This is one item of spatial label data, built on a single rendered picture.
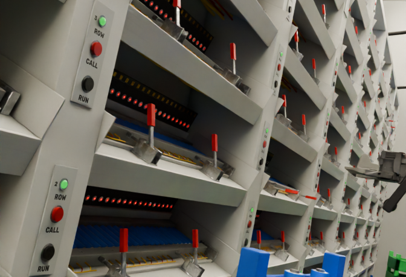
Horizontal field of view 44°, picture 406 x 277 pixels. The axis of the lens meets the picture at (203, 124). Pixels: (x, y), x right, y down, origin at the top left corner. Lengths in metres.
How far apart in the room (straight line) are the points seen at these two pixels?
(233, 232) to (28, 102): 0.72
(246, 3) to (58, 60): 0.56
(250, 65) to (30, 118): 0.76
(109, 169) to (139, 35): 0.19
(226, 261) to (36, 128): 0.72
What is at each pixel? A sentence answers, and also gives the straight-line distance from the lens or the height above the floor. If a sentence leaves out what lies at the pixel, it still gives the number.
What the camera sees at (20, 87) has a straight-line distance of 0.59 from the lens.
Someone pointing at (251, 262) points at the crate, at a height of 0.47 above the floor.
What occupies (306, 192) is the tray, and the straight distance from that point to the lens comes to 1.85.
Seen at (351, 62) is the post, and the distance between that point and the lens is 2.67.
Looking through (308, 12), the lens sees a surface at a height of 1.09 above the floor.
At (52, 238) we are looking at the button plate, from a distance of 0.60.
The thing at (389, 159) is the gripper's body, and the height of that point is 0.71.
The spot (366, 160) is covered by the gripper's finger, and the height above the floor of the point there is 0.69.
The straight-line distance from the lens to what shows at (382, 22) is 3.32.
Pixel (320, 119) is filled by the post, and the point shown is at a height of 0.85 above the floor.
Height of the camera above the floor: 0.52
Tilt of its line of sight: 7 degrees up
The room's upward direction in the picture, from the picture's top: 12 degrees clockwise
